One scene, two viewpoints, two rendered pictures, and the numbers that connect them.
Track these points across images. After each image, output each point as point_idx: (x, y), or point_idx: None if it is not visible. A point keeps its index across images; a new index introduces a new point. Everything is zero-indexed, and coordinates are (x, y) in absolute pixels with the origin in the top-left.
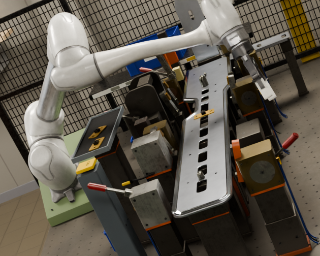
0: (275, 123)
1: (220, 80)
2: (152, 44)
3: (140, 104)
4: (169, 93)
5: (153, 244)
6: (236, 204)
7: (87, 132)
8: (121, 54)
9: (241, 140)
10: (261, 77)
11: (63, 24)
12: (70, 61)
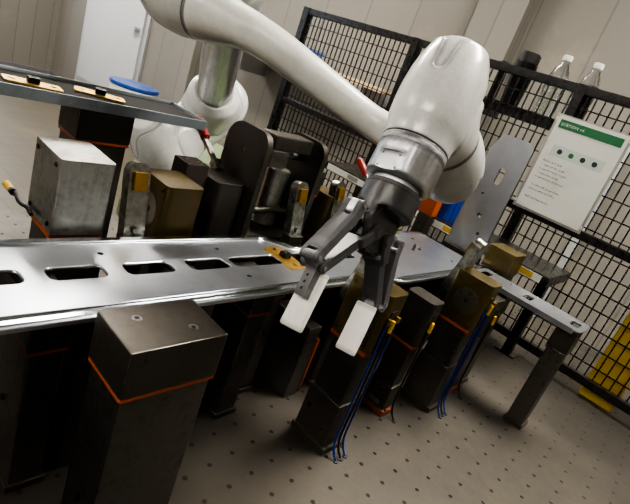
0: (416, 403)
1: (406, 266)
2: (293, 50)
3: (239, 153)
4: (331, 207)
5: None
6: (15, 417)
7: (112, 92)
8: (230, 10)
9: (101, 322)
10: (372, 291)
11: None
12: None
